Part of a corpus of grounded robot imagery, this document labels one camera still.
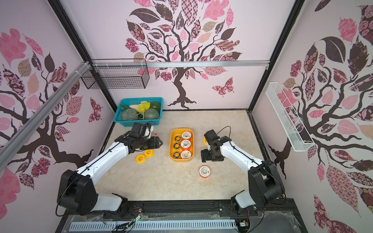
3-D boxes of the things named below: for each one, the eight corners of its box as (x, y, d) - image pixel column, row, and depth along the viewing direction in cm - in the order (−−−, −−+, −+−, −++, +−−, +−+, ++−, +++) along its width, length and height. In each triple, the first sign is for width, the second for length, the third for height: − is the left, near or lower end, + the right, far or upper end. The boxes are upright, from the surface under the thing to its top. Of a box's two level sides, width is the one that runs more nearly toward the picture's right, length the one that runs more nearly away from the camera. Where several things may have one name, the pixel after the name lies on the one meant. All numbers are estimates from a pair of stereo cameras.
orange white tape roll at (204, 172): (196, 172, 89) (196, 171, 87) (204, 165, 92) (204, 163, 90) (204, 180, 85) (205, 178, 84) (212, 172, 89) (212, 170, 87)
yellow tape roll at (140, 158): (135, 164, 92) (134, 162, 90) (138, 155, 96) (136, 154, 94) (144, 164, 92) (143, 162, 90) (146, 155, 96) (145, 154, 94)
